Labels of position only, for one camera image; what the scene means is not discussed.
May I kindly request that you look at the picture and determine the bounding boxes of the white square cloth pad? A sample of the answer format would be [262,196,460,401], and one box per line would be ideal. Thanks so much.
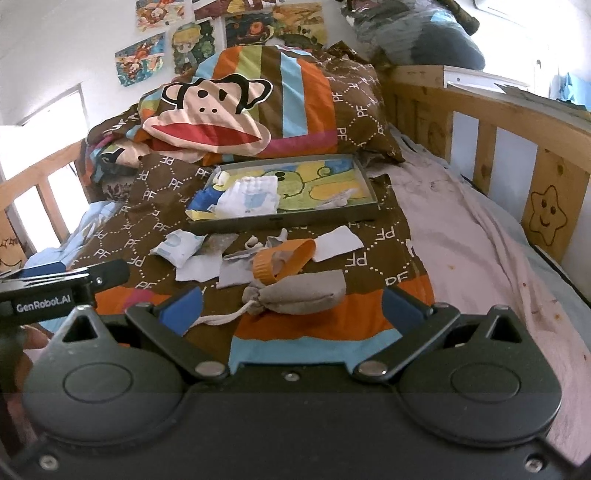
[312,225,363,263]

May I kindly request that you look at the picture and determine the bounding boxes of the grey drawstring pouch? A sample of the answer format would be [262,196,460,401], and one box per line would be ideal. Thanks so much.
[190,270,346,327]

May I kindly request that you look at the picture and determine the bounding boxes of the orange fabric cup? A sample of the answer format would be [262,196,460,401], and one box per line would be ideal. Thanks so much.
[252,238,317,285]

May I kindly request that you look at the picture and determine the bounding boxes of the white printed baby cloth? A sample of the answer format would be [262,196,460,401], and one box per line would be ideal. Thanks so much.
[212,176,280,219]

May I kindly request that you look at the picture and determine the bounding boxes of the grey cloth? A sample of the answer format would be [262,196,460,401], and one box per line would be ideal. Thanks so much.
[216,228,288,290]

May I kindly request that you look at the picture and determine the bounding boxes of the cartoon printed small cloth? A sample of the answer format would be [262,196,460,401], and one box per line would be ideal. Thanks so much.
[324,188,358,208]

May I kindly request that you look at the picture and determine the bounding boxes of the person's left hand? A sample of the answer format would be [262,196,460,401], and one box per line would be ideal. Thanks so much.
[22,325,49,350]

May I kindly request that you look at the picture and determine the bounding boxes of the light blue blanket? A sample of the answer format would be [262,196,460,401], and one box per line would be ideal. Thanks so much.
[20,200,123,278]

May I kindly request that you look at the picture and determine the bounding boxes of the white tissue sheet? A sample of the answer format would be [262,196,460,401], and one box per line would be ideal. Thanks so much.
[175,252,222,283]

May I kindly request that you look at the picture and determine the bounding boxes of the wet wipes packet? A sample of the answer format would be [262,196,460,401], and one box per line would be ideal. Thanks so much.
[149,229,206,268]

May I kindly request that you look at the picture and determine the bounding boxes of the pink bed sheet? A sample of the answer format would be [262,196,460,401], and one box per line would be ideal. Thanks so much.
[370,128,590,464]

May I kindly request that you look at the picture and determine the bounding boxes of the clear bag brown contents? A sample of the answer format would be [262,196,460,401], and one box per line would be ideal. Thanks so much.
[198,233,238,255]

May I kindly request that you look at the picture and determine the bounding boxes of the brown patterned duvet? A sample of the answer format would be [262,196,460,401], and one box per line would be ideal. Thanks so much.
[74,43,434,369]

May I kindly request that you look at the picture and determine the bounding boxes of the floral dark pillow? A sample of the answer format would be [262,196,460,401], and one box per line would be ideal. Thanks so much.
[100,176,134,202]

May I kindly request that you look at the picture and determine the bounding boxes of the grey tray with drawing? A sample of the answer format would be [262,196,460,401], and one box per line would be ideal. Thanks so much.
[185,154,379,235]

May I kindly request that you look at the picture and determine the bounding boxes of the monkey face striped pillow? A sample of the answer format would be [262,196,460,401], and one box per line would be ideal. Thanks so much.
[136,46,339,165]

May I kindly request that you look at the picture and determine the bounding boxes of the anime poster lower left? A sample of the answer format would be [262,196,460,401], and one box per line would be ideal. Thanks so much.
[114,33,165,87]

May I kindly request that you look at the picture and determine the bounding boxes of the blond boy anime poster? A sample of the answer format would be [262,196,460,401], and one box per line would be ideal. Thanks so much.
[171,20,216,75]

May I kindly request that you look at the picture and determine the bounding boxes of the grey plastic wrapped bundle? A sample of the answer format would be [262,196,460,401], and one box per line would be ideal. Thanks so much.
[342,0,486,71]

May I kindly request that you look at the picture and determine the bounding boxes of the dark green garment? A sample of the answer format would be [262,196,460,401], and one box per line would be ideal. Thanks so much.
[438,0,480,36]

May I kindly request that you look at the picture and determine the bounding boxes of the anime poster upper left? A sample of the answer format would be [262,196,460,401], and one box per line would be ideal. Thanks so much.
[135,0,184,32]

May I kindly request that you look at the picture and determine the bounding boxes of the dark orange swirl poster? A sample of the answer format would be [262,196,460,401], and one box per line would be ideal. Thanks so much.
[225,12,274,47]

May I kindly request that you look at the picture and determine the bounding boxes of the yellow landscape poster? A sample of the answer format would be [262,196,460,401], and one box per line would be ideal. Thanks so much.
[273,2,328,50]

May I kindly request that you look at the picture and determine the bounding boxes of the wooden bed rail left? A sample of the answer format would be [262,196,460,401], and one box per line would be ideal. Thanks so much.
[1,140,89,271]

